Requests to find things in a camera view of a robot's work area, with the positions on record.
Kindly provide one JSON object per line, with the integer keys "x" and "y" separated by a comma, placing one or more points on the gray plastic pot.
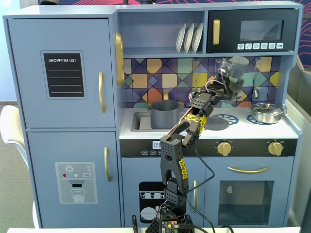
{"x": 162, "y": 116}

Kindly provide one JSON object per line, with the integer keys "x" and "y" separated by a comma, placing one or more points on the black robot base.
{"x": 155, "y": 227}

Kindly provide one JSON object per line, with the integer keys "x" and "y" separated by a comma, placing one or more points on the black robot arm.
{"x": 173, "y": 155}

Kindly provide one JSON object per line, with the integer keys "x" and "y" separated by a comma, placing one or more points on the gold faucet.
{"x": 166, "y": 95}

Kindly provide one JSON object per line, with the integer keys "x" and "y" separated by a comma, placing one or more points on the gray pot lid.
{"x": 218, "y": 123}

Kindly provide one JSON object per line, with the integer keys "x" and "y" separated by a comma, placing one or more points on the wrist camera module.
{"x": 226, "y": 65}

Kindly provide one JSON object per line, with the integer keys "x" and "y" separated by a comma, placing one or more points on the blue wooden toy kitchen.
{"x": 160, "y": 31}

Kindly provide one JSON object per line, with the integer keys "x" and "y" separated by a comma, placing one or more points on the grey partition panel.
{"x": 300, "y": 145}

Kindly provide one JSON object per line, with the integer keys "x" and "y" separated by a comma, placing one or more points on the steel pot with lid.
{"x": 266, "y": 114}

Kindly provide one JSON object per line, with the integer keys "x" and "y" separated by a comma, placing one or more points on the black shopping list board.
{"x": 63, "y": 82}

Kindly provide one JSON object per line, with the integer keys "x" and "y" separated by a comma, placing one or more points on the gray sink basin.
{"x": 136, "y": 121}

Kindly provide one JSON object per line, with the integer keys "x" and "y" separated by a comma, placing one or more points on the large blue fridge door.
{"x": 29, "y": 109}

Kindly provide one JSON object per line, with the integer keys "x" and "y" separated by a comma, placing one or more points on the black control panel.
{"x": 250, "y": 148}

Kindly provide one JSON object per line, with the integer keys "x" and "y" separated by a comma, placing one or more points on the gold toy phone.
{"x": 119, "y": 60}

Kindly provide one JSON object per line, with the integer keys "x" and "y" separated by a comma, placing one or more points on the white toy plate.
{"x": 197, "y": 38}
{"x": 179, "y": 41}
{"x": 188, "y": 40}

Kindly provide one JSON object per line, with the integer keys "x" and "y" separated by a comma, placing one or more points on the gold stove knob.
{"x": 275, "y": 148}
{"x": 224, "y": 148}

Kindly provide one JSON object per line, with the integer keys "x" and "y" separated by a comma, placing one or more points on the blue oven door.
{"x": 213, "y": 194}

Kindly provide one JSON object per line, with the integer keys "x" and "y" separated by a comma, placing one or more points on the black rounded device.
{"x": 49, "y": 2}

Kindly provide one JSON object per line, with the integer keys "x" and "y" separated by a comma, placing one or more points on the black microwave door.
{"x": 228, "y": 29}

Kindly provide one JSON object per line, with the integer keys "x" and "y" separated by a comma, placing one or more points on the white chair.
{"x": 9, "y": 121}

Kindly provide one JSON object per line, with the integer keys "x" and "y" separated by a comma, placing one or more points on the gray salt shaker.
{"x": 239, "y": 66}

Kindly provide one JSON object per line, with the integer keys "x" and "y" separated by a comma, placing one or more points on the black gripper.
{"x": 233, "y": 70}

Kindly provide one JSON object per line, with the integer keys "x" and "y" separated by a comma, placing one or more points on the fridge door with ice dispenser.
{"x": 43, "y": 150}

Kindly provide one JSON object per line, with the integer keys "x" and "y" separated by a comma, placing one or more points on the metal spoon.
{"x": 255, "y": 93}

